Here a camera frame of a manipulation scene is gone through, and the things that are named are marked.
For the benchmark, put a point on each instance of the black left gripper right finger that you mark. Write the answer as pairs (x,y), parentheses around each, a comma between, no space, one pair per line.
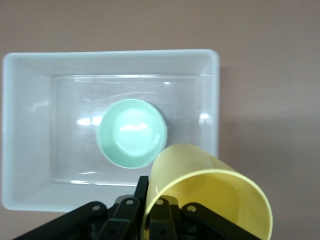
(163,222)

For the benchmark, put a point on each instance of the mint green bowl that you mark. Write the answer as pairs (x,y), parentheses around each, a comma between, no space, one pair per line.
(131,135)

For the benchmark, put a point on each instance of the clear plastic box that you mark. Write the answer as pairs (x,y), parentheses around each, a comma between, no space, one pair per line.
(62,125)

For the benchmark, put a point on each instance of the yellow plastic cup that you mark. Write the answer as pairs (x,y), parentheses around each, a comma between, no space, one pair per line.
(207,190)

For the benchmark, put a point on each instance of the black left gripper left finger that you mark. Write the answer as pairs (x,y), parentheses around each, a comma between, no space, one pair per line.
(125,217)

